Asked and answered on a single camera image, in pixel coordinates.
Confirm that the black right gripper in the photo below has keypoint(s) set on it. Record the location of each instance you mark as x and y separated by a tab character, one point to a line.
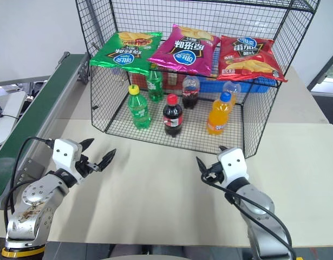
216	173

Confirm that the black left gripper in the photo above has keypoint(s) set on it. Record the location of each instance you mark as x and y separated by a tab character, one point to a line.
85	167

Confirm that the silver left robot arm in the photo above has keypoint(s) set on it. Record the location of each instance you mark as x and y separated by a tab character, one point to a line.
33	195

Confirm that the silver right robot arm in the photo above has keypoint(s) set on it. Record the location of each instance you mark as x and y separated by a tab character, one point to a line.
263	238

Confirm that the green conveyor belt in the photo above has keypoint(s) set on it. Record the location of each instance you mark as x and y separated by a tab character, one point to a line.
33	108

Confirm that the orange soda bottle blue cap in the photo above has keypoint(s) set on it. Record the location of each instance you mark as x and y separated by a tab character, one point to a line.
232	88
217	119

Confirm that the cola bottle red cap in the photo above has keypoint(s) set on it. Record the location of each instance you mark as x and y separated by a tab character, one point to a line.
173	119

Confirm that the green soda bottle yellow cap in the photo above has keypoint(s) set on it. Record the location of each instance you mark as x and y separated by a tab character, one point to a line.
139	111

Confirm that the cola bottle blue label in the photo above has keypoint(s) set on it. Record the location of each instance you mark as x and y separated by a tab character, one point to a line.
190	94

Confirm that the blue plastic crate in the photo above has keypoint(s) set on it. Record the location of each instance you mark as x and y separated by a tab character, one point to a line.
209	85

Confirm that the grey chair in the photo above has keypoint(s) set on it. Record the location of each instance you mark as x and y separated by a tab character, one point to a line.
9	108

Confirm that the green potato chips bag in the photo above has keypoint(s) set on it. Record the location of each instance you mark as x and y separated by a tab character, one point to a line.
123	54

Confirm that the red potato chips bag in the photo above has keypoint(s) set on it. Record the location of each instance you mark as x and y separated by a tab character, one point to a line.
247	59

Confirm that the magenta potato chips bag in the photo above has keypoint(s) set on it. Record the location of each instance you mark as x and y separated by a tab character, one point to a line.
182	54

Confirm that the dark framed glass door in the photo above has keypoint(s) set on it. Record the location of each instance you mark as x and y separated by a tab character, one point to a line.
327	73

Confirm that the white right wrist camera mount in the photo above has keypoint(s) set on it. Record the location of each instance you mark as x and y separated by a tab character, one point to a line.
232	165

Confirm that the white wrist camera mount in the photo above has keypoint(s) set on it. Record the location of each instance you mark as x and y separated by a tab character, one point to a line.
64	154
232	165

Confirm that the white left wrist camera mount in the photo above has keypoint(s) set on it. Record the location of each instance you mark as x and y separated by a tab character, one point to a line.
64	154

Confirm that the grey metal bracket plate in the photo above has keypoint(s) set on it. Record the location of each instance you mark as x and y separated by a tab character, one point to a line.
31	169

